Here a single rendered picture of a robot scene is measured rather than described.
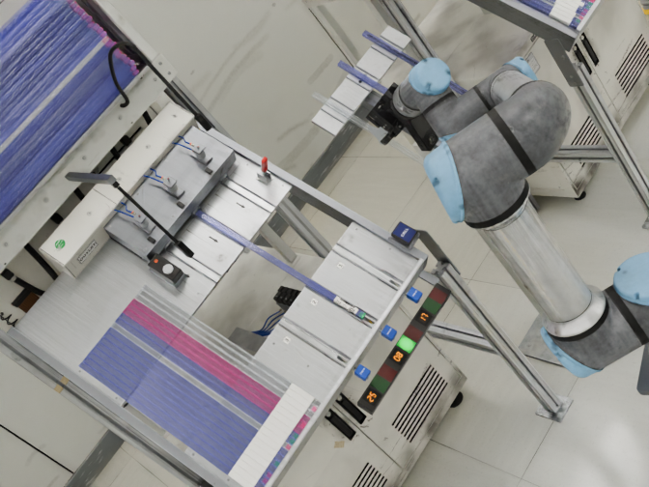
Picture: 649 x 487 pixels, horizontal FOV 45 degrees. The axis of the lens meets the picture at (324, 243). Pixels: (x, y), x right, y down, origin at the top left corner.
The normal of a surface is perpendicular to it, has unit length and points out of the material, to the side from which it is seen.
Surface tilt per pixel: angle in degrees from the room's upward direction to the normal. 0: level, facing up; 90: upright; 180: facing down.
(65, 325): 42
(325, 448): 90
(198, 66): 90
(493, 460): 0
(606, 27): 90
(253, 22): 90
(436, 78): 63
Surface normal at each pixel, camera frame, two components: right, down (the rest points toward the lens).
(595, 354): 0.03, 0.51
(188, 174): -0.04, -0.41
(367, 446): 0.58, 0.10
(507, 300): -0.58, -0.64
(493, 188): 0.25, 0.50
